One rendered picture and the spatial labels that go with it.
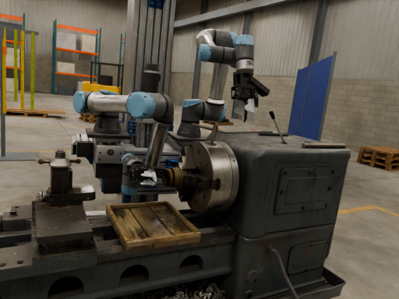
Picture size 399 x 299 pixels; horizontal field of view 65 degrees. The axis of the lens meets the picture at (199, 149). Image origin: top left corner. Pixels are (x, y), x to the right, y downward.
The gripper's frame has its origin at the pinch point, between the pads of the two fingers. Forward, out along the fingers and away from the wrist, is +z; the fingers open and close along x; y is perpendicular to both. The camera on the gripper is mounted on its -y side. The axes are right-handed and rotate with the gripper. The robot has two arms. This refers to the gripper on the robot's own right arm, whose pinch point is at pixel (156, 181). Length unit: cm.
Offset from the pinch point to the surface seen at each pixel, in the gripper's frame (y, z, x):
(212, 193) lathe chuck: -19.6, 12.3, -2.0
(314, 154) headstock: -66, 18, 16
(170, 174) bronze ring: -6.0, -0.1, 2.6
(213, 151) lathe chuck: -21.9, 5.2, 13.7
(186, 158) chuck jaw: -15.3, -6.1, 7.9
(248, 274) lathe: -40, 18, -38
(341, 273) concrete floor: -198, -43, -108
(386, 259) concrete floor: -268, -46, -108
